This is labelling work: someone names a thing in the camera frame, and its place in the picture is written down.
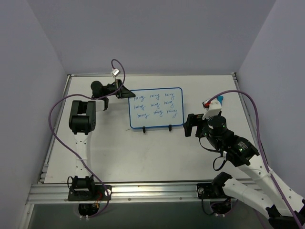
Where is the blue framed whiteboard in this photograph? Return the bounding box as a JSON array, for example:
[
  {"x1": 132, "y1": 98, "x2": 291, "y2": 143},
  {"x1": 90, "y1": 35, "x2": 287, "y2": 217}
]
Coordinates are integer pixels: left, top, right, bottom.
[{"x1": 128, "y1": 87, "x2": 184, "y2": 129}]

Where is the blue whiteboard eraser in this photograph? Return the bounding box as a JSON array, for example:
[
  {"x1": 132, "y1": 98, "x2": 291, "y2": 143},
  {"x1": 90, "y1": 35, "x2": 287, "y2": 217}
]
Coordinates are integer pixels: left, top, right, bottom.
[{"x1": 217, "y1": 95, "x2": 224, "y2": 103}]

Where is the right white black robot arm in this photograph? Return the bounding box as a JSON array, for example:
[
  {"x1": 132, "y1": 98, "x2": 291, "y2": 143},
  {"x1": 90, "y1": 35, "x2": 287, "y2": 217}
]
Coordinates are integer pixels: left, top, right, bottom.
[{"x1": 183, "y1": 114, "x2": 305, "y2": 229}]

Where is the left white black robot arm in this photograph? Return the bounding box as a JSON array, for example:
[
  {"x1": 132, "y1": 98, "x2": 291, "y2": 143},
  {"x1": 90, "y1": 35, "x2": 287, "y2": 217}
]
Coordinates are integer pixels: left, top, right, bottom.
[{"x1": 67, "y1": 79, "x2": 135, "y2": 202}]

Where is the right black cable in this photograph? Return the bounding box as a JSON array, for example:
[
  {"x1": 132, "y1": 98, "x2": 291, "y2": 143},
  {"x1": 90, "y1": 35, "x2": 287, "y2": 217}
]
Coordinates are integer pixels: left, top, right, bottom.
[{"x1": 199, "y1": 137, "x2": 227, "y2": 171}]

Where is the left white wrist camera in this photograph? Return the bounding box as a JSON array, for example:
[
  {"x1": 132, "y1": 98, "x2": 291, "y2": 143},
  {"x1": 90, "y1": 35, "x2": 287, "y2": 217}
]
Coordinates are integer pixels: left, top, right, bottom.
[{"x1": 111, "y1": 68, "x2": 121, "y2": 78}]

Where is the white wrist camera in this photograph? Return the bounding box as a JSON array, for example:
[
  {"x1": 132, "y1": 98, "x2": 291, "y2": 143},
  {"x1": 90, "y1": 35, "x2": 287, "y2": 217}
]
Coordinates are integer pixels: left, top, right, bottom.
[
  {"x1": 111, "y1": 68, "x2": 121, "y2": 78},
  {"x1": 202, "y1": 99, "x2": 222, "y2": 120}
]

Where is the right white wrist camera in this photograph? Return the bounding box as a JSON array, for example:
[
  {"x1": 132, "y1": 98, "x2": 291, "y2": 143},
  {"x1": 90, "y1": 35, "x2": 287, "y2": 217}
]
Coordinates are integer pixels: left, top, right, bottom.
[{"x1": 202, "y1": 99, "x2": 222, "y2": 120}]

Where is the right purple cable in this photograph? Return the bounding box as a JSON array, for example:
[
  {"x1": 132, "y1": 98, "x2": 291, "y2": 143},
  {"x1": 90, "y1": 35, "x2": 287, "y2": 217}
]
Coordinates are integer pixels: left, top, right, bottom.
[{"x1": 207, "y1": 90, "x2": 302, "y2": 229}]

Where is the purple cable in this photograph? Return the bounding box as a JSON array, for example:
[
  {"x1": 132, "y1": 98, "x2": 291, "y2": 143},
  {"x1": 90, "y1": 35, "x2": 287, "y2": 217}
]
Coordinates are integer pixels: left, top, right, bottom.
[
  {"x1": 207, "y1": 90, "x2": 302, "y2": 229},
  {"x1": 48, "y1": 59, "x2": 126, "y2": 218}
]

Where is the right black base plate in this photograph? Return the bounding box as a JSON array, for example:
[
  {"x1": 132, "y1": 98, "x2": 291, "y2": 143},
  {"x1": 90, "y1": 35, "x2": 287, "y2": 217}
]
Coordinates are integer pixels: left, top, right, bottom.
[{"x1": 196, "y1": 183, "x2": 226, "y2": 199}]

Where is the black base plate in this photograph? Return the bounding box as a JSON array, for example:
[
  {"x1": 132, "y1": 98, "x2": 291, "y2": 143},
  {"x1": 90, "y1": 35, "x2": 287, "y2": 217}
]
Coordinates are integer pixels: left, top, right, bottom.
[
  {"x1": 67, "y1": 185, "x2": 112, "y2": 201},
  {"x1": 196, "y1": 183, "x2": 226, "y2": 199}
]

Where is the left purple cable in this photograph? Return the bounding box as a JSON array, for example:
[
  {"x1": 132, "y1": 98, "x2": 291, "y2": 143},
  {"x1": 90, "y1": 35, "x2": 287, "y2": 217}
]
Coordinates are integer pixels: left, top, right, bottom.
[{"x1": 48, "y1": 59, "x2": 126, "y2": 218}]

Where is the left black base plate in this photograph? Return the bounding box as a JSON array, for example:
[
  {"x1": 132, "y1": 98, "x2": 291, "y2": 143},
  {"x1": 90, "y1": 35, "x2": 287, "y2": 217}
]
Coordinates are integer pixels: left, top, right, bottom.
[{"x1": 67, "y1": 185, "x2": 112, "y2": 201}]

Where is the aluminium front rail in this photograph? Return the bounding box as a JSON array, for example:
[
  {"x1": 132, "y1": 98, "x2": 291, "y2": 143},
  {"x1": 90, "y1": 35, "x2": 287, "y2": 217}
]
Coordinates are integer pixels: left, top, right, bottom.
[{"x1": 26, "y1": 180, "x2": 211, "y2": 204}]

